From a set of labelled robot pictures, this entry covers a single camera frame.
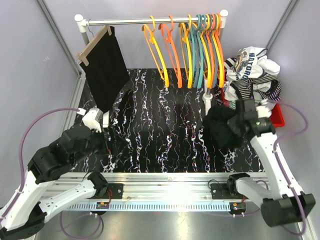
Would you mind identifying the teal empty hanger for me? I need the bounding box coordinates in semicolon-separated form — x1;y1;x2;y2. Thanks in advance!
195;14;204;89
189;22;200;88

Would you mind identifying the black garment on beige hanger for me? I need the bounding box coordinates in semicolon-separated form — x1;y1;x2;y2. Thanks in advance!
80;26;130;113

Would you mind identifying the white tank top navy trim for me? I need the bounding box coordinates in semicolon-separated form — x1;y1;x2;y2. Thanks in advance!
225;46;281;82

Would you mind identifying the aluminium mounting rail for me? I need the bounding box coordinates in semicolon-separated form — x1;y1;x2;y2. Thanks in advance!
33;171;305;213

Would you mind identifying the black white striped tank top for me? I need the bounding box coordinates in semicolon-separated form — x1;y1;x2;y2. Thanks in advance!
224;57;237;72

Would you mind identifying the metal clothes rack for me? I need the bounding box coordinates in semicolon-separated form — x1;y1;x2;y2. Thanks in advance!
74;9;228;112

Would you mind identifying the purple striped garment pile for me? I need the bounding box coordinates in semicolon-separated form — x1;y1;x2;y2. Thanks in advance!
222;74;282;110

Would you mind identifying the yellow hanger with black top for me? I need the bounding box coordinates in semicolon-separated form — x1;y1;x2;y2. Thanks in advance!
141;15;170;88

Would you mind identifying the black marble patterned mat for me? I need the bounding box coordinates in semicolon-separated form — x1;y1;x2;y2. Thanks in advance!
62;68;286;174

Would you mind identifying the beige wooden hanger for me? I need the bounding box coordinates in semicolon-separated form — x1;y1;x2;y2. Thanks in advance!
76;25;112;66

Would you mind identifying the wrist white camera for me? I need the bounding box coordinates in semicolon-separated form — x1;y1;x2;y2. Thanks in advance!
255;99;276;118
77;108;103;133

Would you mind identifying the orange hanger with white top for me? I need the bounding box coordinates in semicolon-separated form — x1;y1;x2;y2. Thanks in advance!
158;14;183;88

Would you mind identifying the red plastic bin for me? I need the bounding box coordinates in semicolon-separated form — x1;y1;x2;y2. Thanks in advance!
223;73;285;128

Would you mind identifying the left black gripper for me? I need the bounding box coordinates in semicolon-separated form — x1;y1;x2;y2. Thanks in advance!
70;125;129;166

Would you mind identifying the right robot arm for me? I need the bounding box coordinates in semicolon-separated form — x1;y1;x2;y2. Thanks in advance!
226;99;316;227

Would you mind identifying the yellow empty hanger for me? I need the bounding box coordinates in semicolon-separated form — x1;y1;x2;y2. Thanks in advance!
200;14;212;90

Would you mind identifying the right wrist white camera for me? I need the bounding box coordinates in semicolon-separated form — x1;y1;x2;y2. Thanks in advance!
255;99;276;118

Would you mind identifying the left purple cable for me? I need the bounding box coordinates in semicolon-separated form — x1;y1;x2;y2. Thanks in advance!
0;107;105;238

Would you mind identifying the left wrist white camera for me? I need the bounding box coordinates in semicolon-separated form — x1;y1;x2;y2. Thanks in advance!
77;108;103;133

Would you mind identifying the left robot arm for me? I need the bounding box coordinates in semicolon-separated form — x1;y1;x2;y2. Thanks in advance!
0;124;128;240

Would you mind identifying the orange empty hanger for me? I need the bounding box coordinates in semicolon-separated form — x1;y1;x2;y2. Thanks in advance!
207;14;218;88
214;13;225;88

